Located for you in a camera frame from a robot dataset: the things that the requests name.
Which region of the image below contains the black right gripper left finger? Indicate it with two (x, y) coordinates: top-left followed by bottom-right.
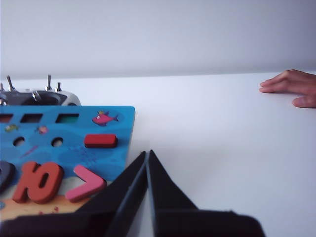
(76, 150), (149, 237)

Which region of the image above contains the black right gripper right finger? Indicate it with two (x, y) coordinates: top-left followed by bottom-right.
(146, 149), (202, 237)

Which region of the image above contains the bare person hand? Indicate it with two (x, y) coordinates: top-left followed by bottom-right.
(259, 69), (316, 109)

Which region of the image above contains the pink greater-than sign piece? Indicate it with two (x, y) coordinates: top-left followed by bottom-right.
(65, 164), (108, 203)

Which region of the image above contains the red minus sign piece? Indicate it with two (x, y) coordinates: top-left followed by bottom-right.
(83, 134), (118, 149)

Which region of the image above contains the blue wooden puzzle board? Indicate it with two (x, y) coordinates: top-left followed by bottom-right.
(0, 106), (136, 221)

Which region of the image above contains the orange number ten piece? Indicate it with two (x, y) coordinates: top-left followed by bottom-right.
(12, 161), (65, 204)

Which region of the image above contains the dark blue number nine piece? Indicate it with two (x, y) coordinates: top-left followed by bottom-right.
(0, 160), (17, 194)

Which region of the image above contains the grey radio remote controller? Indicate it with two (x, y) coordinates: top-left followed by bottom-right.
(0, 75), (81, 107)

